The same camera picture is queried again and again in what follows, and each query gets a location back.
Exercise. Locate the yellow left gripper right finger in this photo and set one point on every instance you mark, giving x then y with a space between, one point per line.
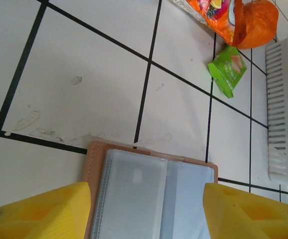
253 219

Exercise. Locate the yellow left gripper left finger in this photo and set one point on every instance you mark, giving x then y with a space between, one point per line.
34 219

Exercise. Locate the white slotted card tray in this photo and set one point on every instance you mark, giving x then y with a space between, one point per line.
276 112

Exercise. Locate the green snack packet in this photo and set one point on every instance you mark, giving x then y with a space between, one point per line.
227 72

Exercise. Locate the orange fruit candy bag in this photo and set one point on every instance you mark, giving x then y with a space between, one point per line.
208 15

